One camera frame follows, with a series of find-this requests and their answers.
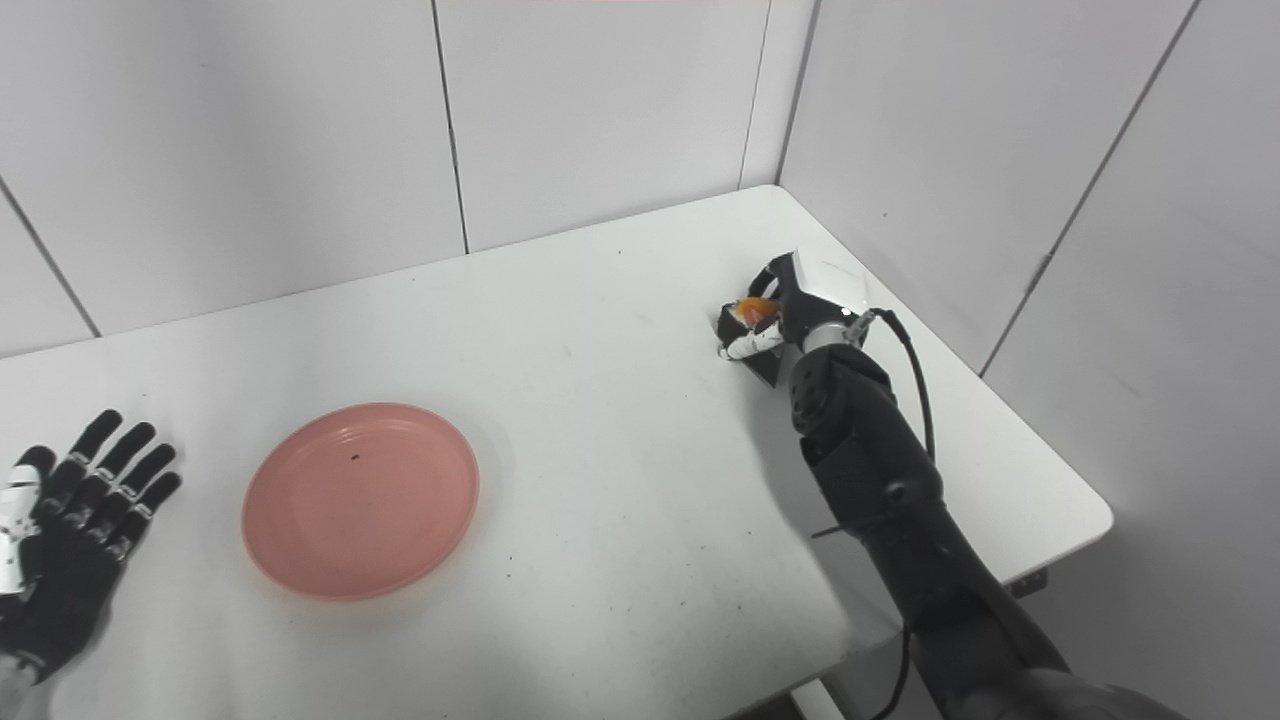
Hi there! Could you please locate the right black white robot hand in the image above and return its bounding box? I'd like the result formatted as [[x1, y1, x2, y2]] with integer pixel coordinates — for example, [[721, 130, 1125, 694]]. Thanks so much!
[[718, 250, 873, 363]]

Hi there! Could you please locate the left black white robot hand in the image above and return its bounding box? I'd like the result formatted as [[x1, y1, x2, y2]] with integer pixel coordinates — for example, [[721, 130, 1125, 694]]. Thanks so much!
[[0, 409, 183, 686]]

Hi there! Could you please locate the pink round plate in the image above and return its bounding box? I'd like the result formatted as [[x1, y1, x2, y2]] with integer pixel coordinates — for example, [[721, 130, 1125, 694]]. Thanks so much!
[[241, 402, 481, 602]]

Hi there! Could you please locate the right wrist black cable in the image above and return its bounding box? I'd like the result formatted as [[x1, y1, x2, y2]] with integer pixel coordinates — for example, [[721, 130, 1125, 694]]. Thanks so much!
[[846, 308, 938, 463]]

